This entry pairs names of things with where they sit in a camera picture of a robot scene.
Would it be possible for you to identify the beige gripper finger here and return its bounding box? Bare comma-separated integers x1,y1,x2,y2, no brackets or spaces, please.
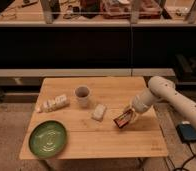
123,105,132,113
129,112,139,124

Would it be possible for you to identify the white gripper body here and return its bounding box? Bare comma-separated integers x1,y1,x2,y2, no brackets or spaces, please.
131,96,150,114

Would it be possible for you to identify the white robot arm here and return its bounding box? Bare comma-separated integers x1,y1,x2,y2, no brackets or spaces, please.
125,76,196,129

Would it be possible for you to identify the white sponge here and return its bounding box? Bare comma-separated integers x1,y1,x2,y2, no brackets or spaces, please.
92,104,107,121

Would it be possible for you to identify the wooden table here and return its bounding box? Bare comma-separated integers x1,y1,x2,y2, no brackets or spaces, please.
28,77,168,160

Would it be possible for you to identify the green plate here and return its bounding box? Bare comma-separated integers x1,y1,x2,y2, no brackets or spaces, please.
28,120,68,159

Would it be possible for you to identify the white plastic bottle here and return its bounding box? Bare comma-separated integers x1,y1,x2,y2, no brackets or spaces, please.
36,94,69,113

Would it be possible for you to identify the wooden bench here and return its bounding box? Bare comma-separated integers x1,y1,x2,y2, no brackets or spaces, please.
0,68,175,86

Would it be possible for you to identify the black cable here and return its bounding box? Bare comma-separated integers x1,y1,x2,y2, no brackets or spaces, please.
164,141,196,171

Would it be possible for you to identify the cluttered background shelf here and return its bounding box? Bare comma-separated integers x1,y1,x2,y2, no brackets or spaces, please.
0,0,196,27

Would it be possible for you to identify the white cup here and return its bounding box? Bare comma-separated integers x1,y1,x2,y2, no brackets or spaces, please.
74,85,90,108

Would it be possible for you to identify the black and orange eraser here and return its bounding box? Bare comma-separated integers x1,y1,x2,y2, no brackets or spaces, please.
114,110,133,128

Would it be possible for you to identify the black foot pedal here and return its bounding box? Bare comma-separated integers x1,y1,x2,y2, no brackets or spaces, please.
176,124,196,143

